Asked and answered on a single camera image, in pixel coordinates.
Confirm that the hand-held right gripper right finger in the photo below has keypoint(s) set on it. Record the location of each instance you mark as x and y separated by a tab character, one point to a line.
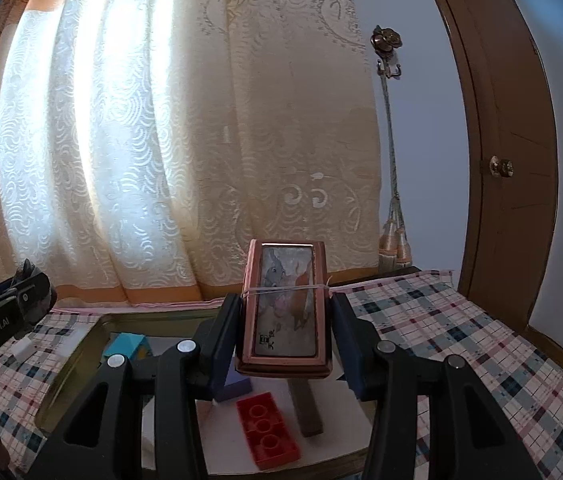
350	355

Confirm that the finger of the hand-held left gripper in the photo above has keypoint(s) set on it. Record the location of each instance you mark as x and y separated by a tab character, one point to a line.
36	297

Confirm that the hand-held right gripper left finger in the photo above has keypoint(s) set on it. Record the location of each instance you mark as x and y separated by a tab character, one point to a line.
222	360

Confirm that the purple block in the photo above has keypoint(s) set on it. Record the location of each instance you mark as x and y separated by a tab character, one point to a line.
234	387

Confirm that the pink framed picture box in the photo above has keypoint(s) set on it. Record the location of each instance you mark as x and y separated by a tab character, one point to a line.
284	305

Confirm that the gold tin tray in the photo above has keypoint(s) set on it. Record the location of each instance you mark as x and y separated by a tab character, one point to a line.
71	375

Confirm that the teal toy block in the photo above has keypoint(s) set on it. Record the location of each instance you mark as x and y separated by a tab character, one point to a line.
124	345

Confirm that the white charger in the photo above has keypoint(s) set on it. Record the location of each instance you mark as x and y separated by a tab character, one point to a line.
24	349

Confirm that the brown rectangular stick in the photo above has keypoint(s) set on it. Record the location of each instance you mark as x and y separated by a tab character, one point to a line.
306	407

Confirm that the red toy block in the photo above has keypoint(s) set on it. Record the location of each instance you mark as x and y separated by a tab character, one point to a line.
266	430

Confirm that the white rubber band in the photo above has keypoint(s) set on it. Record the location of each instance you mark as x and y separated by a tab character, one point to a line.
281	290

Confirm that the plaid blanket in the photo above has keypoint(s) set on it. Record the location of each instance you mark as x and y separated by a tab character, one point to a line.
461	340

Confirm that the curtain tieback with tassels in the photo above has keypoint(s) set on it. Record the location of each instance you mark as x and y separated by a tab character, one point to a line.
391	185

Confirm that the cream patterned curtain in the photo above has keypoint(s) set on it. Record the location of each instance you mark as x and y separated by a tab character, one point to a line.
186	135

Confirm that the brass door knob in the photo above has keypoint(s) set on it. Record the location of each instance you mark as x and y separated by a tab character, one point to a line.
502	166

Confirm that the brown wooden door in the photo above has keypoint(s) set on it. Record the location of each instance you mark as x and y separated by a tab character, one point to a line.
506	110

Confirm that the metal curtain hook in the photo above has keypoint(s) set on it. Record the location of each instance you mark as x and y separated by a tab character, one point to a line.
386	42

